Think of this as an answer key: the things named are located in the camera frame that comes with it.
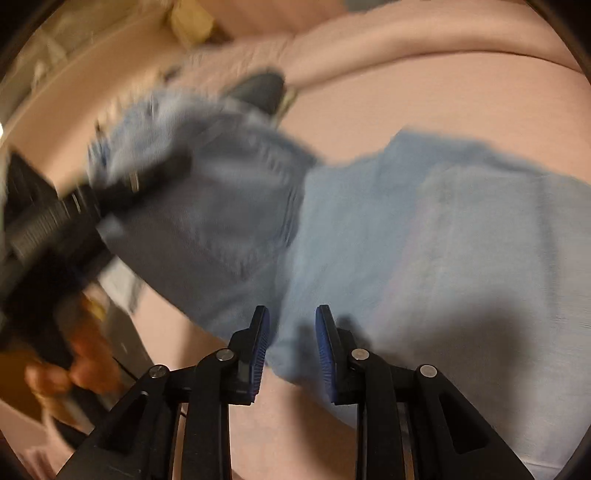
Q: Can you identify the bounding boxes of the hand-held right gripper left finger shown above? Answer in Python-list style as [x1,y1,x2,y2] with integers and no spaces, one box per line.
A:
[55,305,271,480]

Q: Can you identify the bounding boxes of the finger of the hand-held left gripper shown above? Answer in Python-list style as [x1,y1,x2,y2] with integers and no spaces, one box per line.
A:
[90,154,193,213]

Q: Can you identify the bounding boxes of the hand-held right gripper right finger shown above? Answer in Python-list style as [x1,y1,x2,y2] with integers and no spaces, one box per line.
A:
[315,305,536,480]

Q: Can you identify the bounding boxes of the light blue denim pants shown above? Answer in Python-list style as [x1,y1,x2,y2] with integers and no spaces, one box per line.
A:
[88,90,591,480]

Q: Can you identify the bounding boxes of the person's left hand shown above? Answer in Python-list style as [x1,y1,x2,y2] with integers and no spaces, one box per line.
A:
[25,291,124,416]

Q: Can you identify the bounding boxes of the folded dark denim garment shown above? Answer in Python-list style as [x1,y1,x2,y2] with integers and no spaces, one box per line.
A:
[226,69,287,116]

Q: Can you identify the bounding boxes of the yellow crumpled object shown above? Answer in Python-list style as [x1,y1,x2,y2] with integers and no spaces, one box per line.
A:
[168,0,218,44]

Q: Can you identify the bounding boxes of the pink duvet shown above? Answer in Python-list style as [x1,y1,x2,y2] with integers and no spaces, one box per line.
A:
[286,0,585,90]

